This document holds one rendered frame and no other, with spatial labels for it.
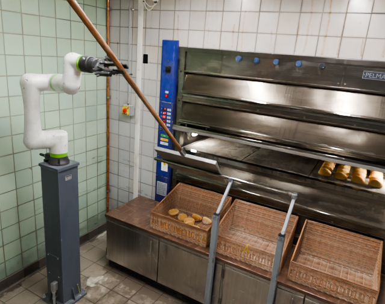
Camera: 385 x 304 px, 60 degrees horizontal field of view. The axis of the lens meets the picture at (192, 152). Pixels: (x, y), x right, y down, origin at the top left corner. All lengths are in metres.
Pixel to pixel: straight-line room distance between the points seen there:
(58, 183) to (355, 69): 2.25
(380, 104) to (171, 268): 2.03
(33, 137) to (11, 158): 0.55
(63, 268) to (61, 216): 0.45
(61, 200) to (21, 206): 0.63
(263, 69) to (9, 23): 1.93
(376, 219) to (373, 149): 0.53
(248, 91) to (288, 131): 0.45
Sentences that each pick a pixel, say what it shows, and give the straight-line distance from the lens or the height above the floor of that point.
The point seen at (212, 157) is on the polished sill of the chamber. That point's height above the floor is 1.17.
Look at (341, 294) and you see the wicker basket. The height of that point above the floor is 0.62.
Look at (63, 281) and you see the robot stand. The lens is 3.00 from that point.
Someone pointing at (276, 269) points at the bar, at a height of 0.69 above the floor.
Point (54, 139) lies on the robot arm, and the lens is 2.54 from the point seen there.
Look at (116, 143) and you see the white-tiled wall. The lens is 3.63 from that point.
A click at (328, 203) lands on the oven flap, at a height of 1.02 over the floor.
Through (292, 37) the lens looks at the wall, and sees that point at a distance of 2.69.
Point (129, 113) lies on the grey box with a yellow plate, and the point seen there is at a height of 1.44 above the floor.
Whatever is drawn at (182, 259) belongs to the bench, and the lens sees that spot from 2.86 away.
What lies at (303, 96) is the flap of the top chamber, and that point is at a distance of 2.67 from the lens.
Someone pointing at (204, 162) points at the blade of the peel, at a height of 1.28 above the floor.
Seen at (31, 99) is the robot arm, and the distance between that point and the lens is 2.45.
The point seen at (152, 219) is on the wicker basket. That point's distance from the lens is 2.93.
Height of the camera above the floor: 2.07
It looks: 17 degrees down
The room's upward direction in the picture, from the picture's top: 5 degrees clockwise
